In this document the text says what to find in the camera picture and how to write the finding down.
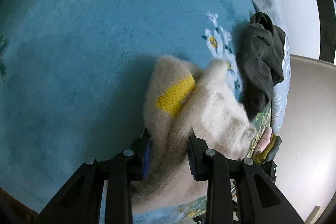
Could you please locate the beige fuzzy knit sweater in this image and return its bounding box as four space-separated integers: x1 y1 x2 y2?
132 56 256 213

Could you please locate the olive yellow folded garment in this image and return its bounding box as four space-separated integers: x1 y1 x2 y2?
252 133 276 165

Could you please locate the grey folded garment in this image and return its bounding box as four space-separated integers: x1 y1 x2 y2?
265 135 282 162

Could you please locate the pink folded garment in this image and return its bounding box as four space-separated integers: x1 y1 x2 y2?
254 127 273 154

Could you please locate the dark grey crumpled garment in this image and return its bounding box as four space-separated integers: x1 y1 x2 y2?
237 12 286 121

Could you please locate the green floral bed blanket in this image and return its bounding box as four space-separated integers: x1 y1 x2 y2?
0 0 272 224

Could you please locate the white black sliding wardrobe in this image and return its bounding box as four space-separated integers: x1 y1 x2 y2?
281 0 335 64

